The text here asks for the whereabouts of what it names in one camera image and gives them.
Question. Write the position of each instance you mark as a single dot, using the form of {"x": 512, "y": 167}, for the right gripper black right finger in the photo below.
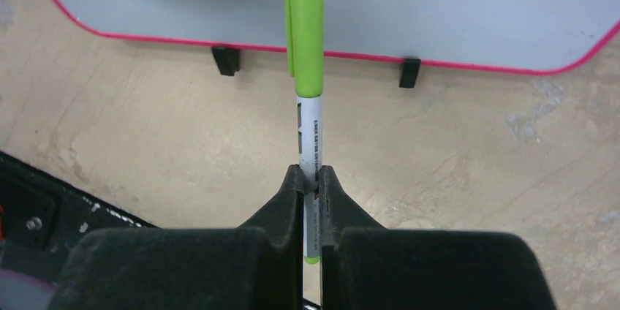
{"x": 365, "y": 265}

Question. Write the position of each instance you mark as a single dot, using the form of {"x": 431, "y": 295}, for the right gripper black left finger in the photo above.
{"x": 257, "y": 265}

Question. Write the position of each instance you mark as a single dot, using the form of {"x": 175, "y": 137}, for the green capped marker pen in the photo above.
{"x": 305, "y": 23}

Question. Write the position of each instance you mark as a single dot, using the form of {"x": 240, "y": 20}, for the red-framed whiteboard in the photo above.
{"x": 531, "y": 37}

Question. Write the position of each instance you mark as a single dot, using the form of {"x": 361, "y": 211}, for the black whiteboard stand foot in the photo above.
{"x": 228, "y": 60}
{"x": 410, "y": 69}

